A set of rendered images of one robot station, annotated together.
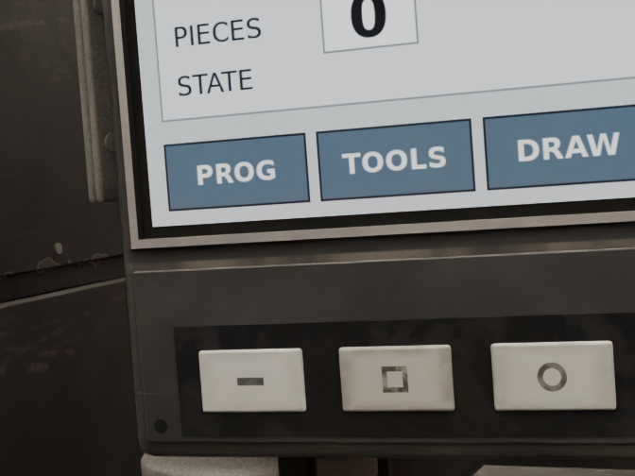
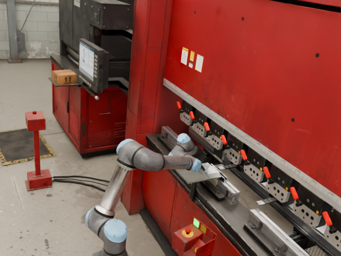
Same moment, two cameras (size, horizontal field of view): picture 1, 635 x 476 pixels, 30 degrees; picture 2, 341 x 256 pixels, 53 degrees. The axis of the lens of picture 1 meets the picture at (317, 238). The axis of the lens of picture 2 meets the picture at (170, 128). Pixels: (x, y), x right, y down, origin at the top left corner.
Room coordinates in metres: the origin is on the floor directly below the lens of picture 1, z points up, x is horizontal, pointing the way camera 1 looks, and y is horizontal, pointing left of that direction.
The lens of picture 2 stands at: (-1.51, -2.39, 2.21)
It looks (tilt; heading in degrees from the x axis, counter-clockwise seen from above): 24 degrees down; 35
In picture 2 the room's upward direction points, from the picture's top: 7 degrees clockwise
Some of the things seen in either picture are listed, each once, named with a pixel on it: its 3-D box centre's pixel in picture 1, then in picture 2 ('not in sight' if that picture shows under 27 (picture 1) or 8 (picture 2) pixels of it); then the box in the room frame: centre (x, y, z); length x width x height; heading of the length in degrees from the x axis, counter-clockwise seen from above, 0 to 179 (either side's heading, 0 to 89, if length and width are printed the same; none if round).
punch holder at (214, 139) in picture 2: not in sight; (219, 134); (0.40, -1.45, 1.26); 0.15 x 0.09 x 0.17; 66
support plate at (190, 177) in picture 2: not in sight; (198, 172); (0.26, -1.41, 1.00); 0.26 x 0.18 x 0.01; 156
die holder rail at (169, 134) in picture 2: not in sight; (177, 143); (0.62, -0.97, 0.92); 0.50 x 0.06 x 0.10; 66
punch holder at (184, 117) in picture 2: not in sight; (190, 112); (0.57, -1.08, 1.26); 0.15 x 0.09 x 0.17; 66
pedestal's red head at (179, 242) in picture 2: not in sight; (193, 241); (-0.06, -1.64, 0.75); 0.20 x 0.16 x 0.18; 79
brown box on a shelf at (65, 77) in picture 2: not in sight; (63, 76); (0.70, 0.69, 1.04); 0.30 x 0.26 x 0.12; 70
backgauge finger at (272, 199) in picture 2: not in sight; (273, 198); (0.36, -1.92, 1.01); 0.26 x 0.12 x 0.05; 156
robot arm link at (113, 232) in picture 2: not in sight; (114, 234); (-0.51, -1.42, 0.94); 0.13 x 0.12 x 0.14; 85
